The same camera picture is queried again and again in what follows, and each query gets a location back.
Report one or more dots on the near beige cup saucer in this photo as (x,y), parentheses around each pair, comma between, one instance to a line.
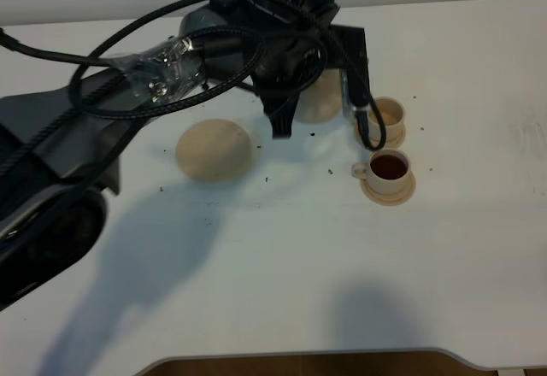
(390,200)

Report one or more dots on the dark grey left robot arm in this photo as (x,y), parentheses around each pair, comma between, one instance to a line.
(60,149)

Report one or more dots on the beige ceramic teapot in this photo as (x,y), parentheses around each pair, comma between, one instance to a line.
(322,101)

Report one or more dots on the beige teacup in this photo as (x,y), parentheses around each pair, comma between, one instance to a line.
(393,115)
(386,171)

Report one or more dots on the far beige teacup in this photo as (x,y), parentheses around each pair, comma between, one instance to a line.
(393,115)

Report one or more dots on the near beige teacup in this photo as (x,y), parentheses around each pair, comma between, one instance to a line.
(386,171)

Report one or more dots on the beige round teapot saucer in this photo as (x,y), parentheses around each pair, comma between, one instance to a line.
(214,151)

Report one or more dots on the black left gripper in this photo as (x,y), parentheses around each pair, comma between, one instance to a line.
(291,63)

